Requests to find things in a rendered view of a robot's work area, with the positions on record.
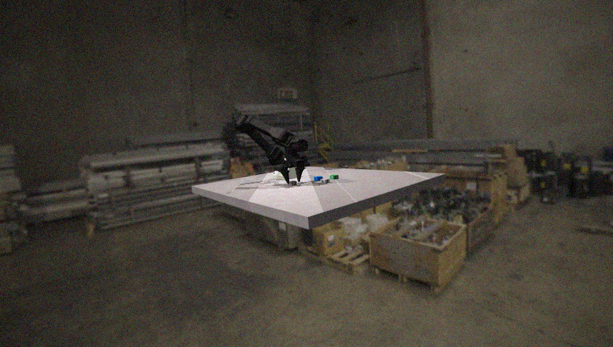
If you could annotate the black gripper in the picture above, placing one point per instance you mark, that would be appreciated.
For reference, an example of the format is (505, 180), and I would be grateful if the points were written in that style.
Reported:
(283, 168)

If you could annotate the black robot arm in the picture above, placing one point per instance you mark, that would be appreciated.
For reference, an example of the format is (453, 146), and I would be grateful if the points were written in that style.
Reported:
(248, 124)

